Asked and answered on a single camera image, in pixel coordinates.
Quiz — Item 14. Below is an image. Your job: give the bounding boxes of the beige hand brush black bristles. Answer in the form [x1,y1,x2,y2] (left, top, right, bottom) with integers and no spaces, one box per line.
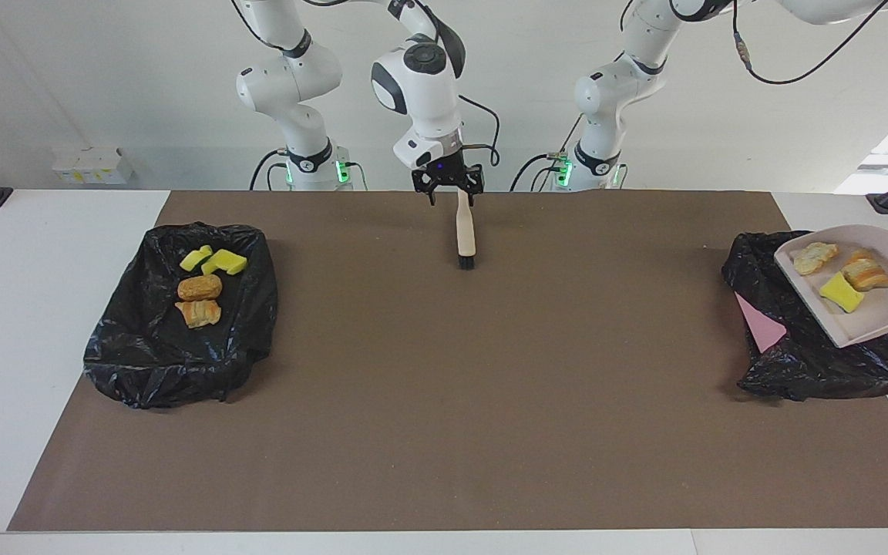
[456,190,478,270]

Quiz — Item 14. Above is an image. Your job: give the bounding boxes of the notched yellow sponge piece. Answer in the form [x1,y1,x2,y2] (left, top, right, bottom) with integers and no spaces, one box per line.
[201,248,249,277]

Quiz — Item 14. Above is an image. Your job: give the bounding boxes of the brown oblong bread roll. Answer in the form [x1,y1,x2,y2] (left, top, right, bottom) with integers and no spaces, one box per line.
[177,274,224,303]

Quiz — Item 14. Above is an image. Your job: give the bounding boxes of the pale flaky croissant piece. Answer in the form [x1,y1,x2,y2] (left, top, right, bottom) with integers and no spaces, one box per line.
[175,299,223,330]

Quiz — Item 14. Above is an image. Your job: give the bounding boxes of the small pale pastry piece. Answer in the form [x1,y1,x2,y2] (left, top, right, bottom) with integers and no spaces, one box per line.
[792,241,840,277]

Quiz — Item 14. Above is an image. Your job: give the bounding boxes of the yellow sponge wedge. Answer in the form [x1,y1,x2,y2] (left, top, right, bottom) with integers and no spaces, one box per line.
[819,271,866,314]

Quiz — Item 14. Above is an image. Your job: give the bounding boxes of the orange striped croissant piece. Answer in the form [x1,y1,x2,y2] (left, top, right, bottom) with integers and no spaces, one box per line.
[843,251,888,292]

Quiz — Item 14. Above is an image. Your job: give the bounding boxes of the beige plastic dustpan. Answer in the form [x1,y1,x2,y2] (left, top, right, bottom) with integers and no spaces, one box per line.
[774,224,888,349]

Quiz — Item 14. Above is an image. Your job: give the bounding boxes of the pink bin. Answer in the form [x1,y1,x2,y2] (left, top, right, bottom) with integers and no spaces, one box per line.
[735,291,789,354]

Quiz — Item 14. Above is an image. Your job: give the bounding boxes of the black trash bag bin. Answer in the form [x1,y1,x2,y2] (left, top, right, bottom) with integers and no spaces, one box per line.
[83,222,279,410]

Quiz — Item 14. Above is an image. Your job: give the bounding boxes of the black trash bag over pink bin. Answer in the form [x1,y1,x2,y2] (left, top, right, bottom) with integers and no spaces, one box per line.
[721,230,888,402]

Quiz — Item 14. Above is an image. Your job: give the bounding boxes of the brown table mat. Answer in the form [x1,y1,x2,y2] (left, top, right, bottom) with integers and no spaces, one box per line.
[7,190,888,533]

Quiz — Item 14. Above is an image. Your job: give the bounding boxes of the black left base cable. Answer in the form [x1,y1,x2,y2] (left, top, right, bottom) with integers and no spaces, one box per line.
[510,119,591,192]

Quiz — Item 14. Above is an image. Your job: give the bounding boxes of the black base cable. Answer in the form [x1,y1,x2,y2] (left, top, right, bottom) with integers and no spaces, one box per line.
[250,149,291,191]
[510,119,591,192]

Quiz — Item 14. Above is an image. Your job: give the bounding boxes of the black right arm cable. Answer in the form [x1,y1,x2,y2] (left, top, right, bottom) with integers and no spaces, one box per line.
[456,92,503,167]

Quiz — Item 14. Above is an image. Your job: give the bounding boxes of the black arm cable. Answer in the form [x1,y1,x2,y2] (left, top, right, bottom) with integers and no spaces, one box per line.
[731,0,888,86]
[456,92,503,167]

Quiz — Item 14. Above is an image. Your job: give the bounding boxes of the black right base cable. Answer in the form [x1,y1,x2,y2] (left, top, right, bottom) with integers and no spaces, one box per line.
[250,149,291,191]

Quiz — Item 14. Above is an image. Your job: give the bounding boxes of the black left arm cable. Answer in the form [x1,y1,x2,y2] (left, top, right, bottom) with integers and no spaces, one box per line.
[731,0,888,86]

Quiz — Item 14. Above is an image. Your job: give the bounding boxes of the white wall socket boxes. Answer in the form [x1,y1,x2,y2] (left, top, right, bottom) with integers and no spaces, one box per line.
[52,146,135,186]

